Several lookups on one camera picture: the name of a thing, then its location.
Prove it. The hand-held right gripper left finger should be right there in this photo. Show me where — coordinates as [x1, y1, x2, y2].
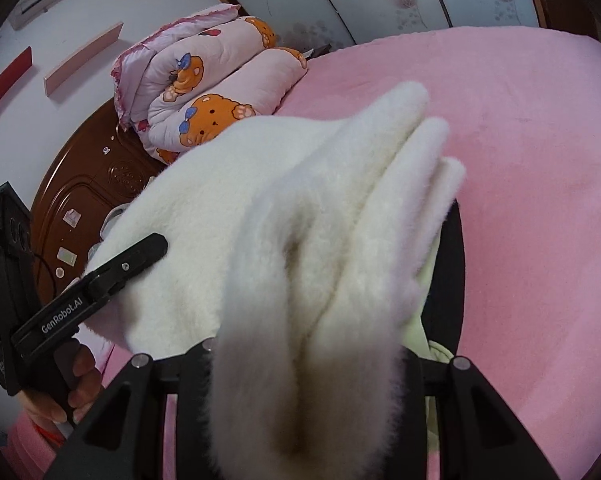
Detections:
[45, 337, 221, 480]

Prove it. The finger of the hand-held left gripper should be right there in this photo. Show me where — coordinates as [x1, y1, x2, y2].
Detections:
[83, 232, 170, 311]

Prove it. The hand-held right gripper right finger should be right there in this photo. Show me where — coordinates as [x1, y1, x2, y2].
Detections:
[403, 347, 566, 480]

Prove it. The white knitted cardigan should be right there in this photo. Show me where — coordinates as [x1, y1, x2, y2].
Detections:
[83, 80, 467, 480]

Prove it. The person's left forearm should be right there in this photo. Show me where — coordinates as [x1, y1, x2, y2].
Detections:
[5, 405, 76, 480]

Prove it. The stack of folded clothes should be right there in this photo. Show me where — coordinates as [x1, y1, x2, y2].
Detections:
[400, 240, 456, 480]

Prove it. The person's left hand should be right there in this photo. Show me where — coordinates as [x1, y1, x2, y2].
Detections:
[23, 342, 104, 426]

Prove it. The beige crumpled cloth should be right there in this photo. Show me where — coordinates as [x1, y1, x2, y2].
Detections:
[88, 202, 131, 256]

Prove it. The brown wooden headboard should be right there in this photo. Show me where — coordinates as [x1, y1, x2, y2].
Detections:
[30, 110, 166, 301]

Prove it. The black folded garment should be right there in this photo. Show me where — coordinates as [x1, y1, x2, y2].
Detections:
[430, 200, 467, 361]

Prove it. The pink bear print quilt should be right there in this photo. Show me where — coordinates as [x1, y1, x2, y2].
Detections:
[111, 3, 308, 166]

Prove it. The pink fleece blanket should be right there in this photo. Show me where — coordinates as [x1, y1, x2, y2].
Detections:
[70, 25, 601, 480]

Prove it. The red wall shelf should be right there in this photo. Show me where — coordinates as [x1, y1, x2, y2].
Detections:
[0, 46, 32, 126]

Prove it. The pink wall shelf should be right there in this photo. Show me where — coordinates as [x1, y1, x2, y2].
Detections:
[44, 21, 124, 97]

